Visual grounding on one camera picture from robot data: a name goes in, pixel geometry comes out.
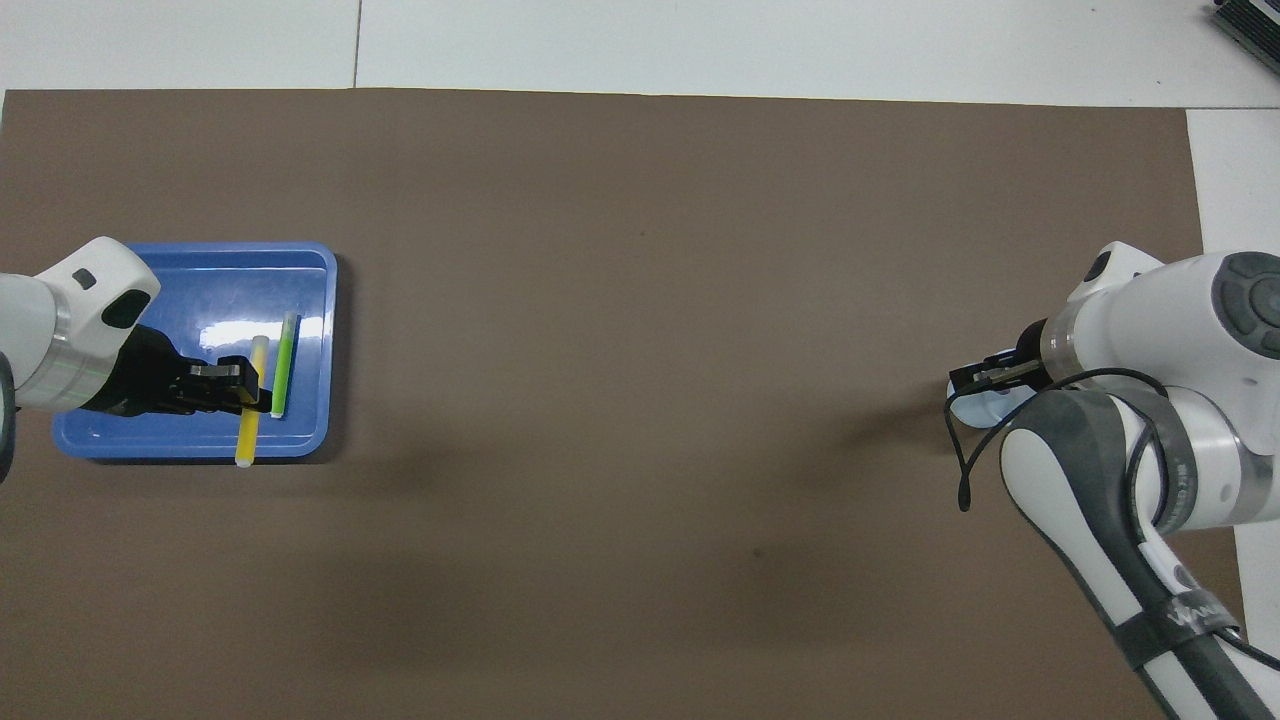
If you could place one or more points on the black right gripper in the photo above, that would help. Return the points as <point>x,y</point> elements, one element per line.
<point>1032,355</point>

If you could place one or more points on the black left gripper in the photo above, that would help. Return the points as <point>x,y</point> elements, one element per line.
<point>140,380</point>

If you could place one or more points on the green pen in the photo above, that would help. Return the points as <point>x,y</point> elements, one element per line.
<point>284,370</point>

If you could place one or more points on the yellow pen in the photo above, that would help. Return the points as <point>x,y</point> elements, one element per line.
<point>246,440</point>

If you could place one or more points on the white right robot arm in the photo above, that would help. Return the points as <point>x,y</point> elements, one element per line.
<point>1180,330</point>

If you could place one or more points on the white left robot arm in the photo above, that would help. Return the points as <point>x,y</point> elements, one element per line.
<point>60,330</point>

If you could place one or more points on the blue plastic tray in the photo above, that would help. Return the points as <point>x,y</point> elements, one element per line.
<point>300,290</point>

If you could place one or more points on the clear plastic cup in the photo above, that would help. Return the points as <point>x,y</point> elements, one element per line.
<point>975,405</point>

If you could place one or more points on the brown table mat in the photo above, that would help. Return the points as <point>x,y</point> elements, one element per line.
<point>640,300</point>

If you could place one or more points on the grey vented device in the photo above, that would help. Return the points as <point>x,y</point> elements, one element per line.
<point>1250,25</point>

